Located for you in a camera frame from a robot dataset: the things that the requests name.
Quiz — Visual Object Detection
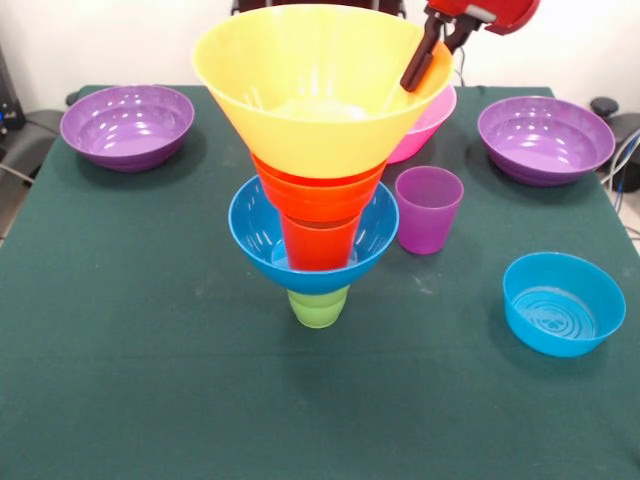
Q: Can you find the white cable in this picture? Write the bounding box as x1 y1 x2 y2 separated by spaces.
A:
599 129 640 187
0 162 35 185

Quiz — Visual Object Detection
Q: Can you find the pink plastic bowl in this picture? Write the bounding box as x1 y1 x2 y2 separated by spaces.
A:
387 84 458 165

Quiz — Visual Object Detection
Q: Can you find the purple plastic cup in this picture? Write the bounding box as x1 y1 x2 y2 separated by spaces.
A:
394 165 465 256

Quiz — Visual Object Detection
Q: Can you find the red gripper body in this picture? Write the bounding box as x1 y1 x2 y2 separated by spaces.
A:
423 0 542 37

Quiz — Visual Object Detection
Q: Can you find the purple plastic bowl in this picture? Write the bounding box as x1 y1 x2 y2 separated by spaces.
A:
59 84 196 174
476 95 617 187

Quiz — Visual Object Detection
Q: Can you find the yellow plastic bowl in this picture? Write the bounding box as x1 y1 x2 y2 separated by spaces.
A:
192 6 457 180

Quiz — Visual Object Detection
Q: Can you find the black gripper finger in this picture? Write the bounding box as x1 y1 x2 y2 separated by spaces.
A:
444 17 486 54
400 12 449 93

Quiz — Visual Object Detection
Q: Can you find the green plastic cup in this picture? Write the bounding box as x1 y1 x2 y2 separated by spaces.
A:
286 283 350 329

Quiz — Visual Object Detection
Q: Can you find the deep blue plastic bowl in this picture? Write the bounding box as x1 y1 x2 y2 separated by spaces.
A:
227 174 400 295

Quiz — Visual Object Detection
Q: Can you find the black round knob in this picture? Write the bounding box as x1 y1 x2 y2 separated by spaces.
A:
589 97 621 120

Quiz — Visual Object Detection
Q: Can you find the orange plastic bowl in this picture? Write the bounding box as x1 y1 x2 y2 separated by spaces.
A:
251 152 389 224

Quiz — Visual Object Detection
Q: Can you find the orange plastic cup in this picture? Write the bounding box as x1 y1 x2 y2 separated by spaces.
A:
279 212 362 272

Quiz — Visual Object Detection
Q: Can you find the black device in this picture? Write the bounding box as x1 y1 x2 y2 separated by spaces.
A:
0 47 26 135

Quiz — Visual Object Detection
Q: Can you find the low blue plastic bowl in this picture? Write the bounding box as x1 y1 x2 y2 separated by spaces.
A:
502 251 627 358

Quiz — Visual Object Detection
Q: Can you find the dark green table cloth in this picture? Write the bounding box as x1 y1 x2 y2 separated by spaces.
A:
0 84 640 480

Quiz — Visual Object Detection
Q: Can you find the blue cable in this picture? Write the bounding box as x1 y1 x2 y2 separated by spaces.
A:
612 127 640 195

